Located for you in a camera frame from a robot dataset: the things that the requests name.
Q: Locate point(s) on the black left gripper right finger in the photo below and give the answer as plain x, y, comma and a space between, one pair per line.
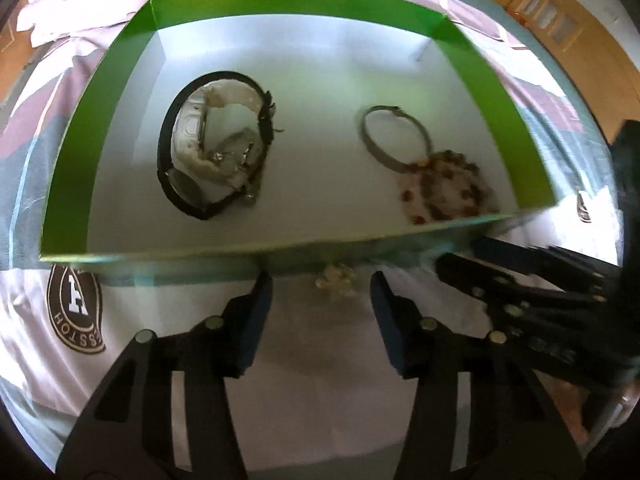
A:
477, 413

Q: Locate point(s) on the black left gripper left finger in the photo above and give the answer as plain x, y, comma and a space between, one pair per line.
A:
124, 431

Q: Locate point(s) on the small silver earring cluster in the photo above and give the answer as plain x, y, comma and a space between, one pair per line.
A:
337, 280

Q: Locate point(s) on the black strap watch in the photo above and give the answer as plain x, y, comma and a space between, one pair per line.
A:
202, 183

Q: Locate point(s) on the person's right hand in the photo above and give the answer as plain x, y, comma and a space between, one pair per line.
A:
588, 417

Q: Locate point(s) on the patterned bed quilt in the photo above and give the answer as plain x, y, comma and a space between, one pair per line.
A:
320, 401

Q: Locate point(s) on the wooden wardrobe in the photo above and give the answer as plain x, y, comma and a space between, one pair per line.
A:
604, 74

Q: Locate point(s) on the green cardboard box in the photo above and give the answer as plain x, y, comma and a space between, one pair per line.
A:
330, 65

